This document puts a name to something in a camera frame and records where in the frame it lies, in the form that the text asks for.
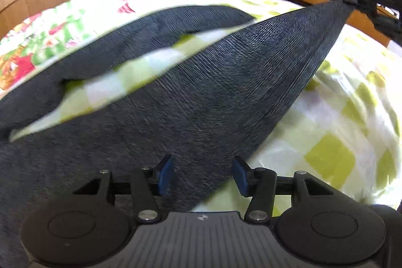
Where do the dark grey pants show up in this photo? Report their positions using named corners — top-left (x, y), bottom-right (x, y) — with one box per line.
top-left (1, 0), bottom-right (353, 267)

